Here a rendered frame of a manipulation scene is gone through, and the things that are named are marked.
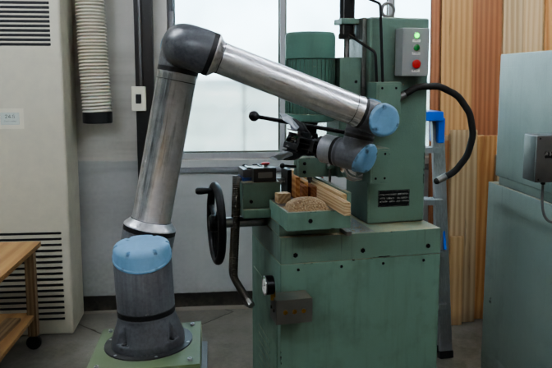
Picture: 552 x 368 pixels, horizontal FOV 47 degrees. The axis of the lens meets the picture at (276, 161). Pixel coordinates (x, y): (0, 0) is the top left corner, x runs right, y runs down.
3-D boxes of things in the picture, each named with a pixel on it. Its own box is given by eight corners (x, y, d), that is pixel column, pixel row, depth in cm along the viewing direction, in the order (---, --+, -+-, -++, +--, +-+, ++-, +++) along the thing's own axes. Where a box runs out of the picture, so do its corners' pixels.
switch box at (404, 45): (393, 75, 220) (395, 29, 218) (420, 75, 223) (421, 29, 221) (402, 75, 214) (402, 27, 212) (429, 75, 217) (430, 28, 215)
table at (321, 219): (223, 198, 253) (223, 182, 252) (297, 195, 260) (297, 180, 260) (257, 233, 195) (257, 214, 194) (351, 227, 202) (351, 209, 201)
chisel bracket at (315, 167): (293, 178, 231) (293, 155, 230) (329, 177, 235) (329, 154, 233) (299, 181, 224) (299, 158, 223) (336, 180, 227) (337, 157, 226)
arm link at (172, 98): (111, 289, 175) (158, 16, 168) (114, 270, 192) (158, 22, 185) (167, 296, 178) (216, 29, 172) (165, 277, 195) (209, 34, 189)
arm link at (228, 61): (172, 11, 158) (409, 106, 173) (170, 16, 170) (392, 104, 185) (155, 56, 158) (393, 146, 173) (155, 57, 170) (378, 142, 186)
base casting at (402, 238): (251, 232, 250) (251, 210, 248) (387, 224, 264) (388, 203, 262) (280, 265, 206) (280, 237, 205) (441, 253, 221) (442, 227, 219)
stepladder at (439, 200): (392, 351, 312) (390, 109, 309) (442, 348, 315) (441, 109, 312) (403, 362, 296) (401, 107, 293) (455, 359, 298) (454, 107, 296)
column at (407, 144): (344, 211, 246) (347, 21, 237) (397, 209, 252) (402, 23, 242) (366, 224, 225) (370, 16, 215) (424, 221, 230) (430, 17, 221)
